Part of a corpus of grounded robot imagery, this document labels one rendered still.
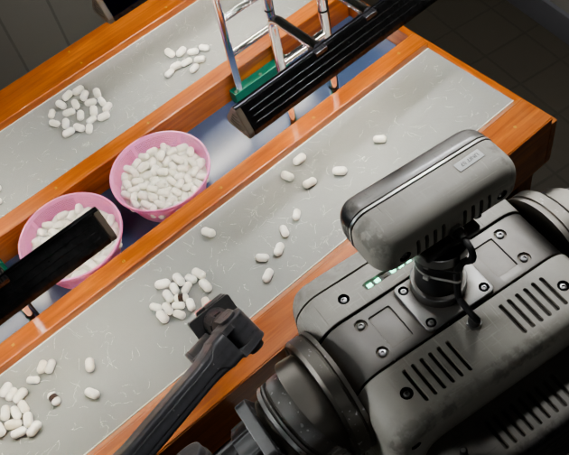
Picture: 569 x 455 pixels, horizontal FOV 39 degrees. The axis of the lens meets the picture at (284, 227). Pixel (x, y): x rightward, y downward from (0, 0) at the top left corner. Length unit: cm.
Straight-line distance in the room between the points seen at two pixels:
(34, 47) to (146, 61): 116
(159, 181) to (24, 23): 150
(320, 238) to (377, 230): 110
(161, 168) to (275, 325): 59
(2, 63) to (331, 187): 188
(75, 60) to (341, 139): 86
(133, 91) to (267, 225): 64
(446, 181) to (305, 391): 30
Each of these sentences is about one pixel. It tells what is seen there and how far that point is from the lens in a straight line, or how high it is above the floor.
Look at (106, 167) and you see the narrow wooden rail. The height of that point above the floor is 75.
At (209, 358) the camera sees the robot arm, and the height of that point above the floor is 105.
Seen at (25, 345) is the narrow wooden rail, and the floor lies 76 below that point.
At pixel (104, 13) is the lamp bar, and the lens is 211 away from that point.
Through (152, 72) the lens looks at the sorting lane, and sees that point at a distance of 241.
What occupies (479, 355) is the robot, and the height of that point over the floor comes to 145.
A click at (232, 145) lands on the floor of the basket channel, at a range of 223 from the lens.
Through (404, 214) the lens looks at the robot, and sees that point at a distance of 84.
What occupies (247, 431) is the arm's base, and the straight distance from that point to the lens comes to 101.
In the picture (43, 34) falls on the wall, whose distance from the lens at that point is 352.
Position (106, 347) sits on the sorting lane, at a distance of 190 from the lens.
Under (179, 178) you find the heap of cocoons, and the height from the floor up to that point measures 74.
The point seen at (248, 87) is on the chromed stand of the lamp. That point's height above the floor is 71.
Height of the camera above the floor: 232
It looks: 54 degrees down
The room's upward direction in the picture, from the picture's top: 14 degrees counter-clockwise
